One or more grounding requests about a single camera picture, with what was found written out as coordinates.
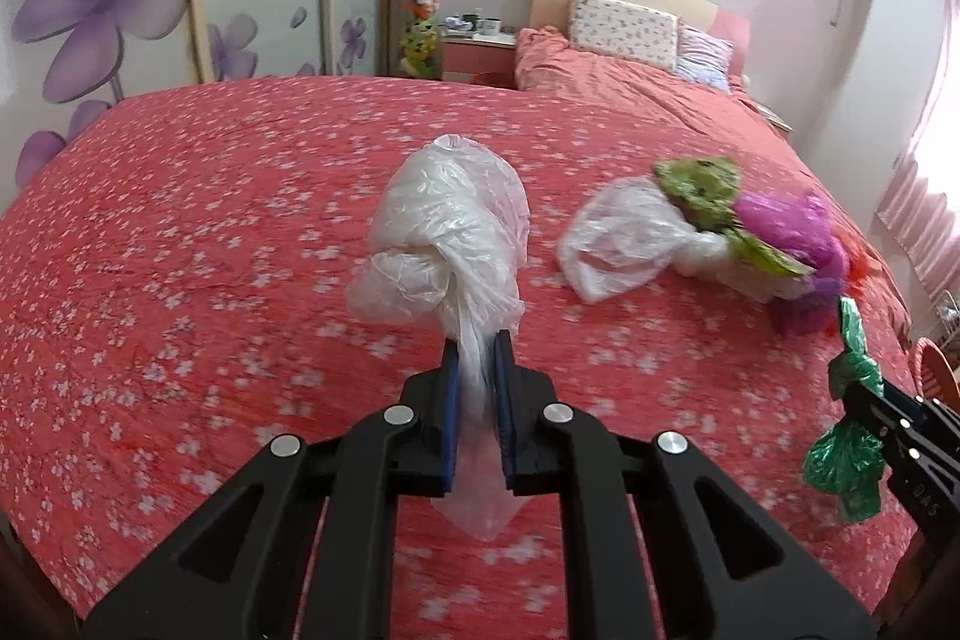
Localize pink curtain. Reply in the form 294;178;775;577
872;0;960;305

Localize red floral bedspread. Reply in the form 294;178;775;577
0;76;925;620

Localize translucent white plastic bag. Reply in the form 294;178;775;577
345;134;531;543

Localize nightstand beside window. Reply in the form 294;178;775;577
748;100;794;136

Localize yellow-green plastic bag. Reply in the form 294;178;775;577
651;155;816;279

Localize pink striped pillow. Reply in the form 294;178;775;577
673;25;737;95

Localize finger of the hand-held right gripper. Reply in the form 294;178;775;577
862;419;960;537
841;380;960;455

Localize purple plastic bag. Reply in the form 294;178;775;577
730;188;854;339

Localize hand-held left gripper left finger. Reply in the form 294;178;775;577
79;338;462;640

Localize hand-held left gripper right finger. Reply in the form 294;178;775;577
492;329;876;640

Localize green plastic bag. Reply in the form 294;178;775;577
801;297;887;526

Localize crinkled clear plastic bag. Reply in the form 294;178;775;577
557;173;734;305

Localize floral white pillow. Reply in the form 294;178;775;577
566;0;681;73

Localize plain red duvet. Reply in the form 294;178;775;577
514;25;797;161

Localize orange plastic laundry basket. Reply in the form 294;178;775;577
909;338;960;402

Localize pink nightstand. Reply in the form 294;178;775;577
439;29;520;88

